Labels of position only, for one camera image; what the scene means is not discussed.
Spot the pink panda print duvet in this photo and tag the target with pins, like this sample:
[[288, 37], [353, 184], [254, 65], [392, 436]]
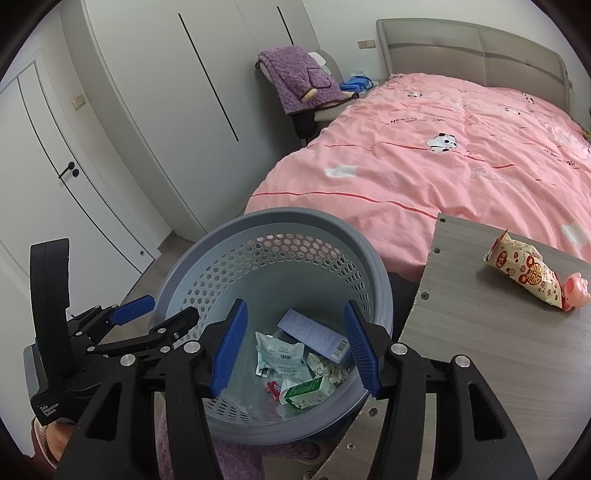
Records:
[[438, 184]]

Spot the grey padded headboard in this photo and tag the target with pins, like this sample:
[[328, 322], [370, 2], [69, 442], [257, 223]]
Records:
[[438, 46]]

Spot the white wardrobe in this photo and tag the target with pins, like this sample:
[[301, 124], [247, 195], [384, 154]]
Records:
[[161, 115]]

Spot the red and cream snack packet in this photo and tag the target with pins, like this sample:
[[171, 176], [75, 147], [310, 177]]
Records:
[[531, 277]]

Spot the wall switch panel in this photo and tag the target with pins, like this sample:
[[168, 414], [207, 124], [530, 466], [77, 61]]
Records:
[[367, 44]]

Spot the person's left hand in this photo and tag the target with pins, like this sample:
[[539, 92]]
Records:
[[60, 441]]

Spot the blue-grey perforated waste basket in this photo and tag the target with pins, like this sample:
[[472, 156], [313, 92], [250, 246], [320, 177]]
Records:
[[207, 277]]

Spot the blue bag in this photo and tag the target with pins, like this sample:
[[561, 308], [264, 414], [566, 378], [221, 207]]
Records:
[[355, 84]]

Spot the beige chair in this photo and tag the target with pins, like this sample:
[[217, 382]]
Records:
[[333, 64]]

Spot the light blue wipes packet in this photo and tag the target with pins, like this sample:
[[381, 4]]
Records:
[[277, 353]]

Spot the pink pig toy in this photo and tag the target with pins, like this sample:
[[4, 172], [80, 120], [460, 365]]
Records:
[[577, 293]]

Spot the green and white carton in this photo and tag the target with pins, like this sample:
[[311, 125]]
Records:
[[304, 392]]

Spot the white door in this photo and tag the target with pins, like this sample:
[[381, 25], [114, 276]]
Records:
[[46, 161]]

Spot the purple cardboard box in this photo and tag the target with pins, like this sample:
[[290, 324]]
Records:
[[314, 334]]

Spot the cream paper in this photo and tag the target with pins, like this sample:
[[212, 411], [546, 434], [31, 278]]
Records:
[[330, 369]]

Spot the red candy wrapper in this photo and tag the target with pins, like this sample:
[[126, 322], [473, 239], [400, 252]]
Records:
[[272, 390]]

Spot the beige light switch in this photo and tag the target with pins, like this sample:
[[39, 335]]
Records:
[[78, 101]]

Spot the purple fluffy cloth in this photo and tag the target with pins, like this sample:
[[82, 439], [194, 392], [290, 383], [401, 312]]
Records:
[[231, 461]]

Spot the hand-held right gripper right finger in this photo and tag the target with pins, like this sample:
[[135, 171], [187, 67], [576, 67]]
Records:
[[362, 350]]

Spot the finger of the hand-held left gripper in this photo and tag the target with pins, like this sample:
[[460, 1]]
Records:
[[134, 309], [171, 328]]

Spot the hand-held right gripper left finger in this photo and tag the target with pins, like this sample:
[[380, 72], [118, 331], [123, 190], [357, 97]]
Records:
[[231, 350]]

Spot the purple fleece robe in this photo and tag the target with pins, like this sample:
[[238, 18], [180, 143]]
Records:
[[295, 78]]

